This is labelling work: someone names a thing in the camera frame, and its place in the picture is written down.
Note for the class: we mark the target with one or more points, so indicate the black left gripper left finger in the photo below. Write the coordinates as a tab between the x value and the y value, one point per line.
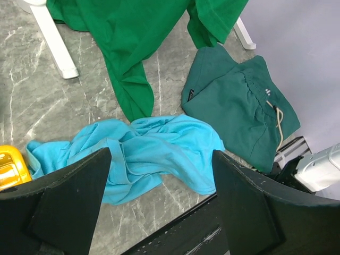
60	208

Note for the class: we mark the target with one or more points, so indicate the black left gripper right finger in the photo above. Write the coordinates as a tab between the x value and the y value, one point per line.
262	216

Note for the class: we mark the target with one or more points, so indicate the light blue t shirt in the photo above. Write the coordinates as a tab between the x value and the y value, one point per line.
142	152

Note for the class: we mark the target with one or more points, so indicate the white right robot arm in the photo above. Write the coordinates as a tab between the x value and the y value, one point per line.
311	173

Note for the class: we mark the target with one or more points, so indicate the green t shirt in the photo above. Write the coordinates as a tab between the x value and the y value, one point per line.
135	95

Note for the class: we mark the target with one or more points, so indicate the yellow plastic bin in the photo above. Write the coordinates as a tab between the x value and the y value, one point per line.
13	168

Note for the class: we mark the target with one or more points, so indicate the dark teal garment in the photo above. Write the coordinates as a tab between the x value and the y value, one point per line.
241	102

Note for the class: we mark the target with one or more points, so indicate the grey white clothes rack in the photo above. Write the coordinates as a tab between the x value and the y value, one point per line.
53	40

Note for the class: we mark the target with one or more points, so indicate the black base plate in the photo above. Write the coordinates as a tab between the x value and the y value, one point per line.
197	231

